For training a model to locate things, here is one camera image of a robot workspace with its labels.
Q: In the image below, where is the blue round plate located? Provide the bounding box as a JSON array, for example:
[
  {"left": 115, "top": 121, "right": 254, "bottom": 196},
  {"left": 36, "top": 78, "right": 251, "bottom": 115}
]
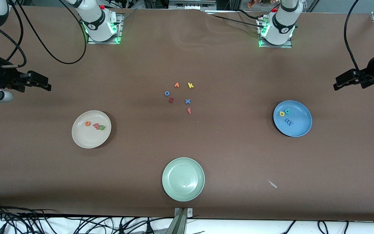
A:
[{"left": 273, "top": 100, "right": 313, "bottom": 137}]

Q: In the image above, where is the beige round plate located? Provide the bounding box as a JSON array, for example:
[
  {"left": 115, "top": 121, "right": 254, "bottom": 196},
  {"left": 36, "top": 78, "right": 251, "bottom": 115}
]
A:
[{"left": 71, "top": 110, "right": 112, "bottom": 149}]

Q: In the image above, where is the brown table cover sheet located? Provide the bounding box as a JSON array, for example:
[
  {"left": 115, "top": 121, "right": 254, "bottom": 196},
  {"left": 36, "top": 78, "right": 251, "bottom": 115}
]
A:
[{"left": 0, "top": 5, "right": 374, "bottom": 221}]

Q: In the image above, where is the pale green round plate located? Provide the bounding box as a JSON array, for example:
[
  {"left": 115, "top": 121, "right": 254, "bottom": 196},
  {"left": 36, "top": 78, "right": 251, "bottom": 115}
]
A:
[{"left": 162, "top": 157, "right": 205, "bottom": 202}]

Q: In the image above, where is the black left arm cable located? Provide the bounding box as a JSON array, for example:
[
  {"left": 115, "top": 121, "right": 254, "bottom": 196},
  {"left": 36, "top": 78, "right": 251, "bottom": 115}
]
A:
[{"left": 344, "top": 0, "right": 360, "bottom": 72}]

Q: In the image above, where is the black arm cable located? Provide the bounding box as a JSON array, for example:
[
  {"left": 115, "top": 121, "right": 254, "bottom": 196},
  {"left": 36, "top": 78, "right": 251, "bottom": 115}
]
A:
[
  {"left": 344, "top": 0, "right": 360, "bottom": 72},
  {"left": 0, "top": 0, "right": 87, "bottom": 69}
]

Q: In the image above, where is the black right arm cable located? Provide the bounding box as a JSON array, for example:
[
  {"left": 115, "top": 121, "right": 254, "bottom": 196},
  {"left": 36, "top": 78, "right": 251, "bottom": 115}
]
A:
[{"left": 0, "top": 0, "right": 87, "bottom": 69}]

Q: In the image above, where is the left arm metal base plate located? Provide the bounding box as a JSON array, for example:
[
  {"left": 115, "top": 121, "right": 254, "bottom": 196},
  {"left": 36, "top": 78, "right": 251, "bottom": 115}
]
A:
[{"left": 258, "top": 18, "right": 293, "bottom": 48}]

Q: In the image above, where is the black base power cable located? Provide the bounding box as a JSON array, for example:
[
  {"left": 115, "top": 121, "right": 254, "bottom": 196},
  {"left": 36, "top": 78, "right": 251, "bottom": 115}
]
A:
[{"left": 211, "top": 15, "right": 262, "bottom": 26}]

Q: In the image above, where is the black cable tangle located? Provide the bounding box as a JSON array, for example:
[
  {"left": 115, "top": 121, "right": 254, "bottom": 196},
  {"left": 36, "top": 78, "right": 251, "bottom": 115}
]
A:
[{"left": 0, "top": 200, "right": 174, "bottom": 234}]

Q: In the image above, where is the black equipment frame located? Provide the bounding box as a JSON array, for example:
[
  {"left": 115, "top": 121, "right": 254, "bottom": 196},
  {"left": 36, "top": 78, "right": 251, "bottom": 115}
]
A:
[{"left": 144, "top": 0, "right": 169, "bottom": 9}]

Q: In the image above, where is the grey metal rail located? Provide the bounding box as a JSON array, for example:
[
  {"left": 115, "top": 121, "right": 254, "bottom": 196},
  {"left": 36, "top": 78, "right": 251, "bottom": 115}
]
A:
[{"left": 168, "top": 0, "right": 217, "bottom": 9}]

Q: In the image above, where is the aluminium bracket profile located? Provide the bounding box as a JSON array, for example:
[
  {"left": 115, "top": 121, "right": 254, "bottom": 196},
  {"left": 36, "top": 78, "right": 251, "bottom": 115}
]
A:
[{"left": 173, "top": 207, "right": 193, "bottom": 234}]

